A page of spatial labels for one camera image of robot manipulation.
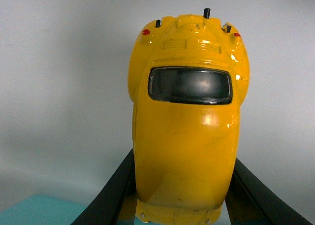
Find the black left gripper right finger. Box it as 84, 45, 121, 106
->
225, 160, 310, 225

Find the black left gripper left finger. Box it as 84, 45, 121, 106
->
72, 150, 136, 225

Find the yellow beetle toy car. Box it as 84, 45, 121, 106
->
128, 8, 250, 225

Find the turquoise plastic bin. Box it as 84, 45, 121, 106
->
0, 194, 86, 225

